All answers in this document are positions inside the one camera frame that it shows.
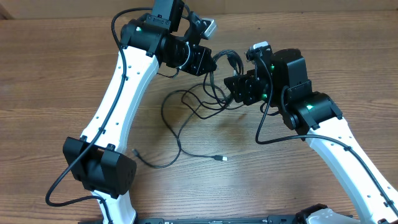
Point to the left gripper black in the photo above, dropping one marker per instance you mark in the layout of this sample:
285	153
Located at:
201	53

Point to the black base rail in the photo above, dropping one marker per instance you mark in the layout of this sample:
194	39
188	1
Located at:
217	220

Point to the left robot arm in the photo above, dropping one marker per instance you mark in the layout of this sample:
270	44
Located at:
97	158

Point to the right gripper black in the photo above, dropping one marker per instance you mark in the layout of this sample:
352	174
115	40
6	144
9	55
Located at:
242	90

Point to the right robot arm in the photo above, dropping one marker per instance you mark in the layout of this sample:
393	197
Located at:
280	80

